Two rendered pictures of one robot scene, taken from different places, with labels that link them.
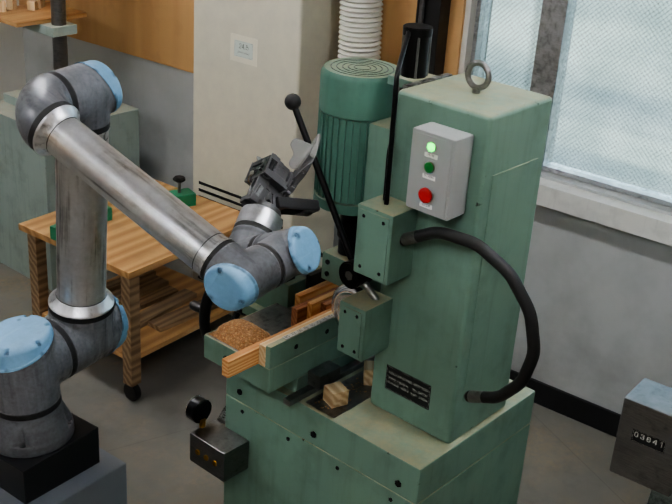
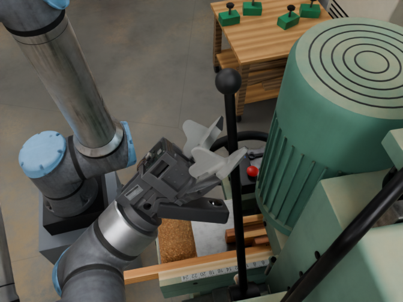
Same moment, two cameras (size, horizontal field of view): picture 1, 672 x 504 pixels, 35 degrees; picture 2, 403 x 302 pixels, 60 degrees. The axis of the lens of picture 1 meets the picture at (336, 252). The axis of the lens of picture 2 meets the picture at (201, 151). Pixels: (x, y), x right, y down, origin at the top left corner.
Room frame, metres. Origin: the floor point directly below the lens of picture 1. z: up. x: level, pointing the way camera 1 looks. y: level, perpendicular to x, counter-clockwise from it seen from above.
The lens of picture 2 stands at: (1.84, -0.07, 1.76)
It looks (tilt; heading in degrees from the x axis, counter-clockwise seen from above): 55 degrees down; 39
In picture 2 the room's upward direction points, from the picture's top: straight up
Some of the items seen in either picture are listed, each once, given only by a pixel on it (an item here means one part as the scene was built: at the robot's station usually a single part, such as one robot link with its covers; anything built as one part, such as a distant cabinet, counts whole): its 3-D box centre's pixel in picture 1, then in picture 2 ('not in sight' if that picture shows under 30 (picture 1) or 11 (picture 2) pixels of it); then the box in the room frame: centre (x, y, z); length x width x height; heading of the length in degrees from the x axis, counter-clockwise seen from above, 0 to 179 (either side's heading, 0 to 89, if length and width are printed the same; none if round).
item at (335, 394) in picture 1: (335, 394); not in sight; (1.99, -0.02, 0.82); 0.04 x 0.04 x 0.04; 31
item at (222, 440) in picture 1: (218, 450); not in sight; (2.08, 0.25, 0.58); 0.12 x 0.08 x 0.08; 50
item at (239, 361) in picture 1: (315, 325); (237, 256); (2.11, 0.04, 0.92); 0.56 x 0.02 x 0.04; 140
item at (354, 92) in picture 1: (357, 137); (328, 145); (2.19, -0.03, 1.35); 0.18 x 0.18 x 0.31
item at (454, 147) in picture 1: (438, 171); not in sight; (1.88, -0.18, 1.40); 0.10 x 0.06 x 0.16; 50
